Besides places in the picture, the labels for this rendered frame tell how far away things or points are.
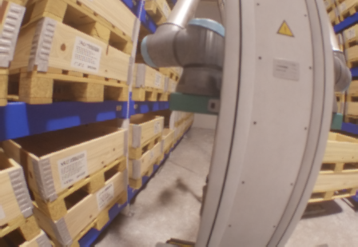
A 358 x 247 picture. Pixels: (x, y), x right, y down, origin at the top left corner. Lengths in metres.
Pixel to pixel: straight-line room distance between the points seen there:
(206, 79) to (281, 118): 0.25
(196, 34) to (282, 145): 0.43
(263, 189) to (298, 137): 0.17
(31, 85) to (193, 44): 0.61
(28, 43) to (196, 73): 0.70
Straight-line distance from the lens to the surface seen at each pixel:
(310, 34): 0.54
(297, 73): 0.47
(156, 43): 0.64
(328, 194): 2.18
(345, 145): 2.04
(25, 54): 0.80
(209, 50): 0.53
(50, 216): 0.92
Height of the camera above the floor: 1.24
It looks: 5 degrees down
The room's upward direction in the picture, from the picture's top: 5 degrees clockwise
